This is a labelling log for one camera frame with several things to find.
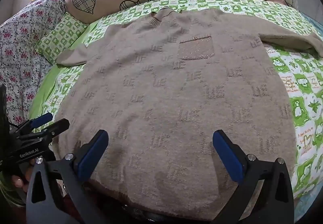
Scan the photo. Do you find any green checkered bed sheet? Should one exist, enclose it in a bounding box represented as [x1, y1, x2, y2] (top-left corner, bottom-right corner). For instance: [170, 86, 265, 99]
[26, 0, 323, 202]

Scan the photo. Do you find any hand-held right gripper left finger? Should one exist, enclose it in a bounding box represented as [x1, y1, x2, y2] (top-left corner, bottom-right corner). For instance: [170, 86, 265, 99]
[26, 129, 109, 224]

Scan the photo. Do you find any person's left hand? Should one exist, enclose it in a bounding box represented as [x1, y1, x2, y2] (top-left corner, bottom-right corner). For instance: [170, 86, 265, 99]
[10, 158, 36, 193]

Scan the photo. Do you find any floral quilt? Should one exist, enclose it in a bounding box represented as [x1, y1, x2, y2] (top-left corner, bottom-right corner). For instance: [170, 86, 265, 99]
[0, 0, 73, 129]

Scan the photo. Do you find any beige knitted sweater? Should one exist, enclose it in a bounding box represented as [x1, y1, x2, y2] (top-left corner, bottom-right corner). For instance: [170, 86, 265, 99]
[52, 7, 323, 224]

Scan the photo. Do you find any green checkered pillow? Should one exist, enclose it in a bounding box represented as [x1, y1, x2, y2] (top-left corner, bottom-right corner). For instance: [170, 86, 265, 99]
[35, 12, 87, 64]

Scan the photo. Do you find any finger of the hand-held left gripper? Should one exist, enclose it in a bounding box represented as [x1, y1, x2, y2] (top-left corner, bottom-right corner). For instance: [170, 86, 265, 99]
[15, 113, 53, 132]
[20, 118, 70, 140]

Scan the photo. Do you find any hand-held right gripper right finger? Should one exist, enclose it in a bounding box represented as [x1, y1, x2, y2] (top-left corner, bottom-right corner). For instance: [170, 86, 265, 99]
[212, 130, 295, 224]

